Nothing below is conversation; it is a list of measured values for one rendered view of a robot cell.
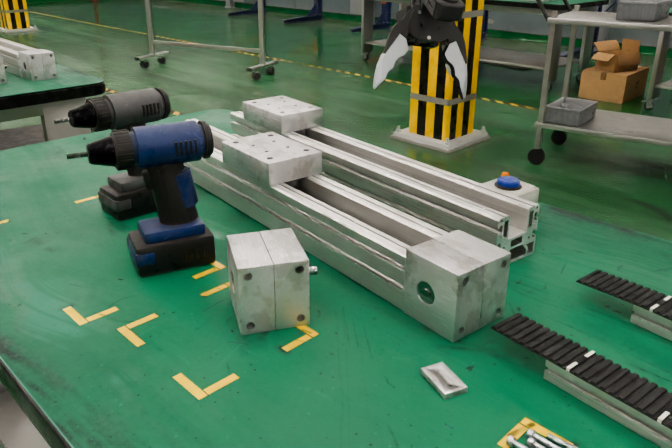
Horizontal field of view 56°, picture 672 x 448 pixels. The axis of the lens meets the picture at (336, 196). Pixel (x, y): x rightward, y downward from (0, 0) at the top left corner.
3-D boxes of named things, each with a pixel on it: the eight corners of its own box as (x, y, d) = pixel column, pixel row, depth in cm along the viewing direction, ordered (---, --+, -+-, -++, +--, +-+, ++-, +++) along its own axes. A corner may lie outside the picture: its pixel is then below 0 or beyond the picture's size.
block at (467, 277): (515, 310, 85) (523, 247, 82) (452, 343, 78) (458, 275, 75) (464, 284, 92) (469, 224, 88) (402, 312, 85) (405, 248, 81)
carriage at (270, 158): (322, 187, 112) (321, 151, 110) (269, 201, 106) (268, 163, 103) (273, 164, 124) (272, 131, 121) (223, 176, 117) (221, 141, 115)
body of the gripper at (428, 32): (433, 53, 108) (441, -19, 107) (452, 47, 100) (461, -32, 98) (390, 47, 106) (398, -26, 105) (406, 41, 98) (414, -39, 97)
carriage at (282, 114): (323, 137, 141) (322, 107, 139) (281, 146, 135) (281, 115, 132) (283, 122, 153) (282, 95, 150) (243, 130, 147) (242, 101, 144)
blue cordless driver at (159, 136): (224, 262, 98) (215, 125, 90) (89, 291, 90) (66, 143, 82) (210, 242, 104) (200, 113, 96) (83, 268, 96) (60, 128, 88)
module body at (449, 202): (533, 252, 101) (540, 203, 98) (493, 270, 96) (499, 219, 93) (267, 139, 160) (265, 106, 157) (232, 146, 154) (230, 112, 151)
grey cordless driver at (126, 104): (183, 204, 120) (173, 89, 112) (81, 234, 107) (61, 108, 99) (163, 193, 125) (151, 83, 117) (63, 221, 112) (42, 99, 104)
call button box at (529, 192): (536, 218, 114) (540, 186, 112) (502, 232, 109) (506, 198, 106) (500, 205, 120) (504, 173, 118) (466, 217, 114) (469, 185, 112)
